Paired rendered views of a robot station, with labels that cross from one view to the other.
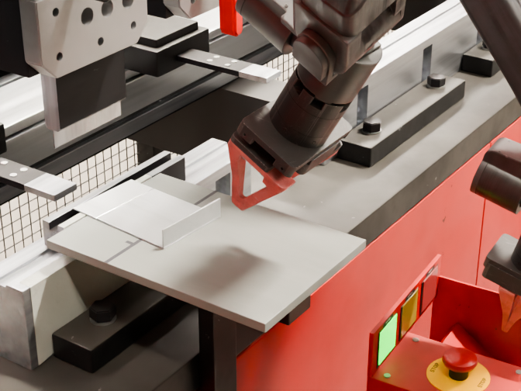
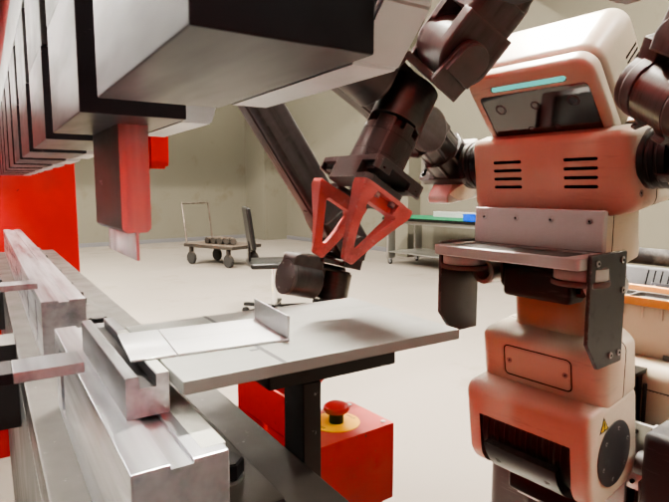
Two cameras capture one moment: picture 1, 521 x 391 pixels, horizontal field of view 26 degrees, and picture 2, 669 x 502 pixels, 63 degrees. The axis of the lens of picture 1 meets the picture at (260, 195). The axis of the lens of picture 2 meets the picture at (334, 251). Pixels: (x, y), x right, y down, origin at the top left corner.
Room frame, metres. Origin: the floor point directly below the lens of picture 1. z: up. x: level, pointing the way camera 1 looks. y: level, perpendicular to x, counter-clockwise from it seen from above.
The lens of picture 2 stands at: (0.74, 0.50, 1.13)
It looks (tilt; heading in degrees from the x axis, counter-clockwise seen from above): 6 degrees down; 293
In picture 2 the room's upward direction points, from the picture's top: straight up
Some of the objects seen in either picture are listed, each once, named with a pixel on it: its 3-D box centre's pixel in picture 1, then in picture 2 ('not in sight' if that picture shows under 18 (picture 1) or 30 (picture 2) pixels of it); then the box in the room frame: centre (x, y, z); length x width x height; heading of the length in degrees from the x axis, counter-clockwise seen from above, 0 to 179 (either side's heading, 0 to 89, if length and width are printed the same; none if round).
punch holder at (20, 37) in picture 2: not in sight; (58, 93); (1.36, -0.04, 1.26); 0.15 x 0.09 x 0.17; 146
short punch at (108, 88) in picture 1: (84, 88); (120, 193); (1.06, 0.18, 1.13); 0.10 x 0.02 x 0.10; 146
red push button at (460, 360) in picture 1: (459, 367); (335, 414); (1.04, -0.23, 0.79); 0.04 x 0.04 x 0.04
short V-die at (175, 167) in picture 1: (118, 198); (118, 359); (1.09, 0.16, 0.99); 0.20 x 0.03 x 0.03; 146
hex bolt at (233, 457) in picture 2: (102, 312); (226, 468); (0.97, 0.16, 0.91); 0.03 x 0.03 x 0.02
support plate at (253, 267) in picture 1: (206, 243); (291, 333); (0.97, 0.05, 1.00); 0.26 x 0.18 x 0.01; 56
